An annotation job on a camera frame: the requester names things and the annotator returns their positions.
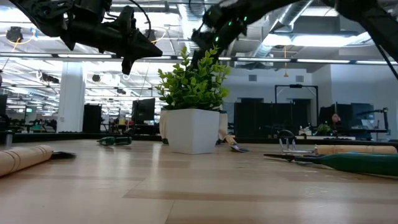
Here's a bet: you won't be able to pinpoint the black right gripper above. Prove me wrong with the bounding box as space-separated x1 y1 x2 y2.
190 26 242 68

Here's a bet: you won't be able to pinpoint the small background plant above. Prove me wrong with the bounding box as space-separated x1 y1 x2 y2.
317 123 331 136

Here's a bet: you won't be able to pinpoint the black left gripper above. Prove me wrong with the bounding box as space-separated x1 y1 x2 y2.
60 6 163 59

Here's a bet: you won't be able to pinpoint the black ceiling spotlight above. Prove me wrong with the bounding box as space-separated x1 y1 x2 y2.
6 26 24 44

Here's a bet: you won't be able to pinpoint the black office monitor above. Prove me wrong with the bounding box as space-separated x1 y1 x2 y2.
131 98 156 135

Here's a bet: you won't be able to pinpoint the person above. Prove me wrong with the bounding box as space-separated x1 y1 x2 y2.
330 113 342 128

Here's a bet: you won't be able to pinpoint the grey metal post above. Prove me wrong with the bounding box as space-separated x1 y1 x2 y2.
4 129 14 147

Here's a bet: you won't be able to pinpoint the dark workstation with monitors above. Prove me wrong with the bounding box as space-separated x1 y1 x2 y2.
318 101 392 141

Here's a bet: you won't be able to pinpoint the black cabinet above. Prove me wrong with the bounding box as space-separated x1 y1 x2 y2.
82 103 103 134

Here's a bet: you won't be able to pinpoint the green handled pruning shears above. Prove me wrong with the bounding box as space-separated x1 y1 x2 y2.
263 152 398 177

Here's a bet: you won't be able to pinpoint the green plant in white pot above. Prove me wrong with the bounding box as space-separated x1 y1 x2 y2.
154 44 232 156

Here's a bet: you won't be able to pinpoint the small green tool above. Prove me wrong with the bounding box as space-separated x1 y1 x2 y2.
96 136 133 147

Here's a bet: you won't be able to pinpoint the white building pillar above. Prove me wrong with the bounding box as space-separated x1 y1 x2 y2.
56 63 86 134

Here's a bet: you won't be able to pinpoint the steel trowel wooden handle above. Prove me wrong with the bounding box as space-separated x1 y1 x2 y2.
218 129 250 154
0 144 77 178

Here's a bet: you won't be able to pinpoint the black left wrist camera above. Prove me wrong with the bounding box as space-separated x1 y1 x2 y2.
121 55 135 76

